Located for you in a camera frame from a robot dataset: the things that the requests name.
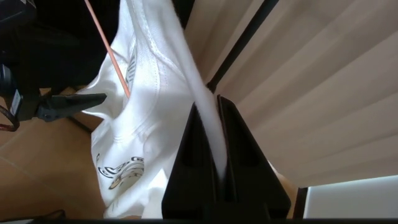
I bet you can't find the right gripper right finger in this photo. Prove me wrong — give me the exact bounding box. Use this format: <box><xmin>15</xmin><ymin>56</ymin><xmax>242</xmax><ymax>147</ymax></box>
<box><xmin>216</xmin><ymin>95</ymin><xmax>292</xmax><ymax>220</ymax></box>

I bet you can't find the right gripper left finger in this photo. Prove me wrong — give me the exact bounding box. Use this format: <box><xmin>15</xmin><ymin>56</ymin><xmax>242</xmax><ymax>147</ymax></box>
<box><xmin>161</xmin><ymin>104</ymin><xmax>220</xmax><ymax>220</ymax></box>

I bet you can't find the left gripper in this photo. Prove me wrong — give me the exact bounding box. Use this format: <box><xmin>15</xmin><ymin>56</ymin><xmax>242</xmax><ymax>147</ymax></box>
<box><xmin>0</xmin><ymin>62</ymin><xmax>108</xmax><ymax>124</ymax></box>

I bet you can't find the pink clothes hanger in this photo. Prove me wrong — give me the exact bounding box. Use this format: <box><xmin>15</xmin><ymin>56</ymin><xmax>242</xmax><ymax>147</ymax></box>
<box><xmin>83</xmin><ymin>0</ymin><xmax>131</xmax><ymax>99</ymax></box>

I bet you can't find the white printed t-shirt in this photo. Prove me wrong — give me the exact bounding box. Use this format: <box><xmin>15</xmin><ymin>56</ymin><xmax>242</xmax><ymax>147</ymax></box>
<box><xmin>76</xmin><ymin>0</ymin><xmax>229</xmax><ymax>220</ymax></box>

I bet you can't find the black clothes rack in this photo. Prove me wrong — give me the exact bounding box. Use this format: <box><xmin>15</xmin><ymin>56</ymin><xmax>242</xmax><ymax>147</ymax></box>
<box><xmin>67</xmin><ymin>0</ymin><xmax>280</xmax><ymax>134</ymax></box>

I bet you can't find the beige curtain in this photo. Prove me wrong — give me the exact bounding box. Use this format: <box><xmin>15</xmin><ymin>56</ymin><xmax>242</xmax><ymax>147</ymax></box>
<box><xmin>183</xmin><ymin>0</ymin><xmax>398</xmax><ymax>189</ymax></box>

